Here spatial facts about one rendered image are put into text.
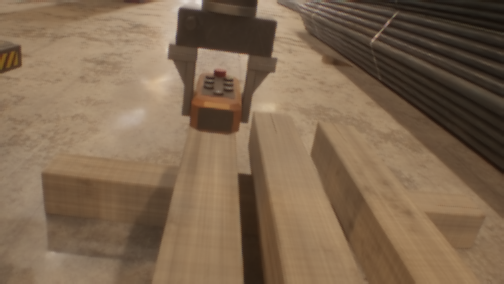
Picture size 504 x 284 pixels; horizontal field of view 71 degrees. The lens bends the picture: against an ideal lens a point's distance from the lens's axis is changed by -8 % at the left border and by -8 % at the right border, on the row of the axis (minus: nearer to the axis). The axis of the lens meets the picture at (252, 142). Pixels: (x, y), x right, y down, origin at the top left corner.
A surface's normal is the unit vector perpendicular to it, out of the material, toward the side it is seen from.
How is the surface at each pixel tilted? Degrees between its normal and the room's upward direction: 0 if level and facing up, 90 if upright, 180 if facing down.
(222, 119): 90
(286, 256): 0
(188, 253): 0
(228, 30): 90
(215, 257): 0
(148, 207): 90
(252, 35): 90
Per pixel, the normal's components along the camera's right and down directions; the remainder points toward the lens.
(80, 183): 0.06, 0.40
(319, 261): 0.14, -0.91
